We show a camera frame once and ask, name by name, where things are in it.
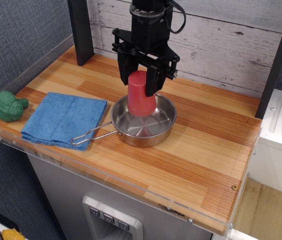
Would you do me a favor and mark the black vertical post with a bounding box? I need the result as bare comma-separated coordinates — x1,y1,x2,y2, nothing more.
255,38,282,119
67,0,94,66

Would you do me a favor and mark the yellow object at corner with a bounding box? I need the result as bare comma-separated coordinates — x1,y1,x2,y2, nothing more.
1,228,25,240

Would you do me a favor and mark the stainless steel pot with handle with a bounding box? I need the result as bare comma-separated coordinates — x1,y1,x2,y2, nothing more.
71,93,177,148

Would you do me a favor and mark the silver toy fridge cabinet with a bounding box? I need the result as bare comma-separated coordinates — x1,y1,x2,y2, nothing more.
28,155,212,240

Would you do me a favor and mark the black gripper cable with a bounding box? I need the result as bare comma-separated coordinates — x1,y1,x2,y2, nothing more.
164,0,187,35

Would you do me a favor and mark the green toy broccoli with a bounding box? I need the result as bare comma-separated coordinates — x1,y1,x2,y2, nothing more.
0,91,29,122

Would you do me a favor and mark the right black vertical post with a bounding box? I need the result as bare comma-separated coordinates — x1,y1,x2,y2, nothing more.
255,38,282,119

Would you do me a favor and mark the left black vertical post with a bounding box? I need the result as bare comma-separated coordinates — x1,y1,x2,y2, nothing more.
67,0,94,66

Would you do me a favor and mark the red tapered cylinder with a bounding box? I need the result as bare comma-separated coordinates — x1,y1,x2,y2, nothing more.
128,70,157,117

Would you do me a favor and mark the blue folded cloth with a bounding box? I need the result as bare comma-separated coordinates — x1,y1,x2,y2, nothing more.
21,92,107,151

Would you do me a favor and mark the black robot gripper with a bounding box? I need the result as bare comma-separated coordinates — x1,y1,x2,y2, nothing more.
112,0,180,97

